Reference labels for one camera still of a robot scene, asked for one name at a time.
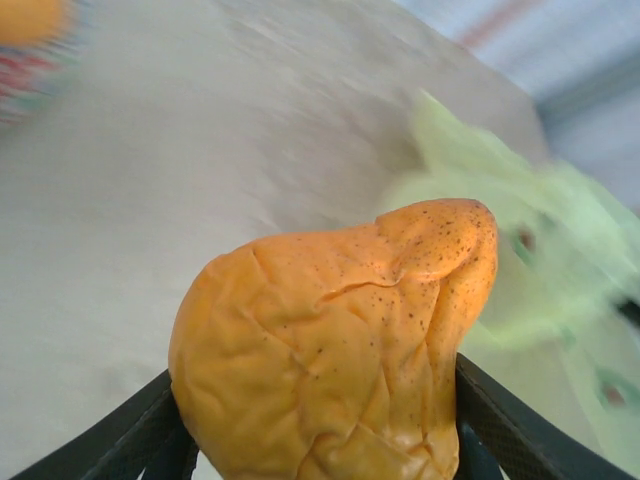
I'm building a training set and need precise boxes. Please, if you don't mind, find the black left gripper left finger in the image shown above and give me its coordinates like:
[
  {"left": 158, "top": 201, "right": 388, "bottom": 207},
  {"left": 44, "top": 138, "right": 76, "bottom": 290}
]
[{"left": 9, "top": 369, "right": 201, "bottom": 480}]

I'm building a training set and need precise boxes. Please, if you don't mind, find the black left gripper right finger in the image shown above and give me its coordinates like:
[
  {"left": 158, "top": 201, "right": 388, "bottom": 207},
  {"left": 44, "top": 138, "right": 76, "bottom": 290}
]
[{"left": 454, "top": 352, "right": 640, "bottom": 480}]

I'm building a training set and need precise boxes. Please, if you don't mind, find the wrinkled orange mango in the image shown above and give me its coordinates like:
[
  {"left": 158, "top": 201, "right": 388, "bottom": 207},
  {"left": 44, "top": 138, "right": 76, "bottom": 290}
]
[{"left": 168, "top": 198, "right": 500, "bottom": 480}]

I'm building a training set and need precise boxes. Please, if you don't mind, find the yellow plastic bag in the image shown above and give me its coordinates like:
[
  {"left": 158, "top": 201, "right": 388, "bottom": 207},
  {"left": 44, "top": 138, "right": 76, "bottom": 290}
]
[{"left": 379, "top": 89, "right": 640, "bottom": 466}]

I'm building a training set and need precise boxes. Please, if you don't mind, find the colourful patterned round plate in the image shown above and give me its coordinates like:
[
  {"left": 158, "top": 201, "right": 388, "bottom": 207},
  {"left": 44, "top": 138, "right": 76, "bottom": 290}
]
[{"left": 0, "top": 37, "right": 87, "bottom": 127}]

